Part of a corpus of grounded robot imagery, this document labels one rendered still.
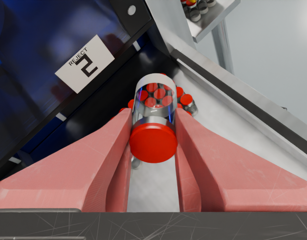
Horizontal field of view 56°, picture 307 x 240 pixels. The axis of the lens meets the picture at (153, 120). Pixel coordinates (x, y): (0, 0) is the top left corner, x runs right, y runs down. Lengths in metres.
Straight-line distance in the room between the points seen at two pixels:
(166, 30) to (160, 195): 0.29
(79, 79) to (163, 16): 0.18
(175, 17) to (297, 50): 1.19
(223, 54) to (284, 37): 0.73
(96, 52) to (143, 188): 0.23
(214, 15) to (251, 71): 0.98
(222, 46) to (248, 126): 0.55
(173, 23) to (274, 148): 0.27
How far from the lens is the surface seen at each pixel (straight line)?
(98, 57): 0.48
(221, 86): 0.51
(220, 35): 0.96
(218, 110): 0.51
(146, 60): 0.62
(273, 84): 1.56
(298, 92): 1.54
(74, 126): 0.61
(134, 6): 0.47
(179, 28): 0.57
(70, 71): 0.46
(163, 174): 0.49
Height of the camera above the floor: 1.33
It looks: 58 degrees down
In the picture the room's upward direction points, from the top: 39 degrees counter-clockwise
